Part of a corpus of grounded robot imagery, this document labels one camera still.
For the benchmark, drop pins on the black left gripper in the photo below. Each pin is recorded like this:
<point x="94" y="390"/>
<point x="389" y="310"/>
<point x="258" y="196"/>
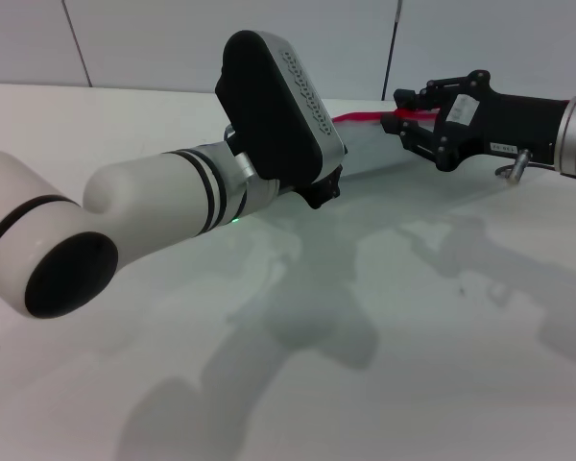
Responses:
<point x="322" y="192"/>

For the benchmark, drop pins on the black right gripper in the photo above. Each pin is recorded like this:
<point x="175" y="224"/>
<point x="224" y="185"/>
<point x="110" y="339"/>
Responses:
<point x="509" y="127"/>

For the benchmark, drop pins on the clear red-zip document bag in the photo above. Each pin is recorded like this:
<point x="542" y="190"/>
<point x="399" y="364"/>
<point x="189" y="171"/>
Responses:
<point x="369" y="149"/>

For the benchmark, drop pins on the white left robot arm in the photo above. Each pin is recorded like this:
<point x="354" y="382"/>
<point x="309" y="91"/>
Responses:
<point x="149" y="206"/>

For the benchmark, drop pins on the silver plug on left wrist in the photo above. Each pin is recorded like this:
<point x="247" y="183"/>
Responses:
<point x="245" y="165"/>

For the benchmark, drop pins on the silver plug on wrist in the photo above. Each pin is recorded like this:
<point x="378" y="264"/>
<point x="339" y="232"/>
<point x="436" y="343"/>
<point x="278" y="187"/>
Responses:
<point x="518" y="165"/>
<point x="245" y="165"/>

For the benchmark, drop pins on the silver plug on right wrist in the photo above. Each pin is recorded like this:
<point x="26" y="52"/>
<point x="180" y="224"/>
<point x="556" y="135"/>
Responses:
<point x="518" y="165"/>

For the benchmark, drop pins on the black silver wrist camera box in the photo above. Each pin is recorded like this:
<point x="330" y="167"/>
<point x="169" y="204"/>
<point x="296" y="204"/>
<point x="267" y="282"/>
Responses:
<point x="269" y="115"/>

